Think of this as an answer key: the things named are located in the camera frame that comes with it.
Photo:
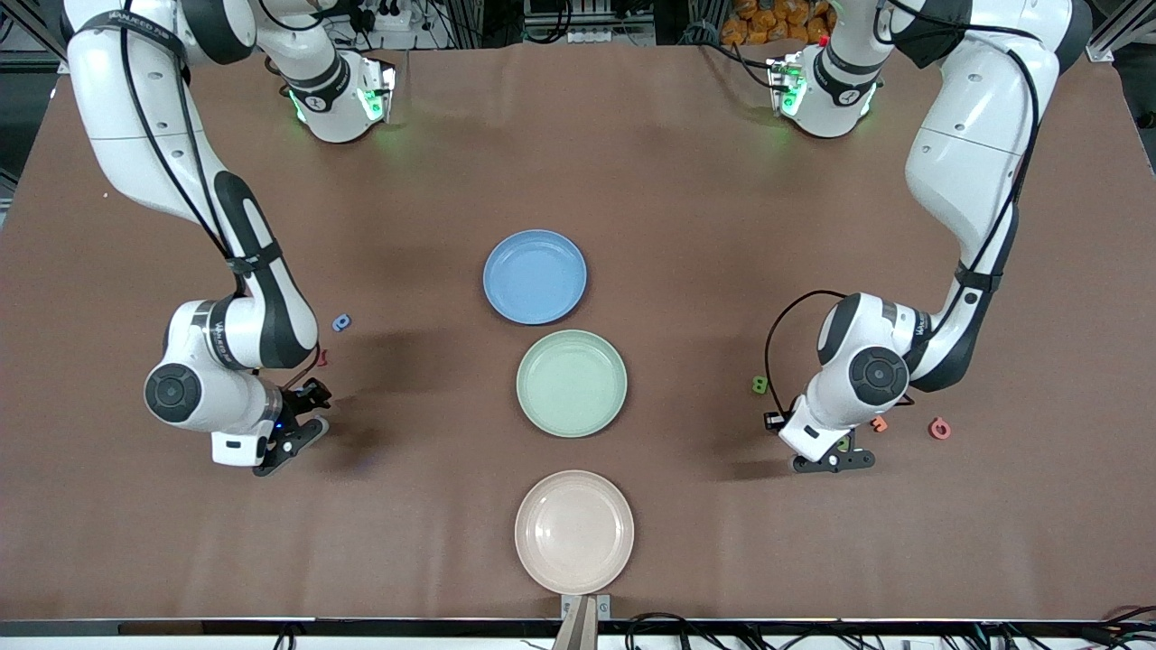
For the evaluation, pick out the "orange net bag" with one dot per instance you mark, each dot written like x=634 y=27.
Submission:
x=768 y=18

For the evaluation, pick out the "blue plate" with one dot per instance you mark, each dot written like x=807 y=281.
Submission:
x=533 y=289

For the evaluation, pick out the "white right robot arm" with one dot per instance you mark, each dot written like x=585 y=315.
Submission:
x=126 y=117

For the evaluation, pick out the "metal bracket with beige post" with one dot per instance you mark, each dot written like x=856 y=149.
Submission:
x=582 y=627

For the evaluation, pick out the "green plate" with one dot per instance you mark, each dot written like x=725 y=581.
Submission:
x=569 y=397

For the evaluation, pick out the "pink foam letter G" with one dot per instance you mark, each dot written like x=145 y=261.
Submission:
x=932 y=430

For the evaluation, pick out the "pink beige plate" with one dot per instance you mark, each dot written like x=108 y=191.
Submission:
x=573 y=533

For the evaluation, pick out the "white power strip with plugs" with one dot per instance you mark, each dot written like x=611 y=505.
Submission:
x=388 y=18

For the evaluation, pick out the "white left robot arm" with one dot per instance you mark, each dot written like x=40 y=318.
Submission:
x=966 y=126

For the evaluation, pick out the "brown table cover sheet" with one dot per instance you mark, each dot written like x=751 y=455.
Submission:
x=813 y=542

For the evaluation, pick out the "aluminium frame profile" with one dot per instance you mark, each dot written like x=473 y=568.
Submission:
x=36 y=25
x=1120 y=32

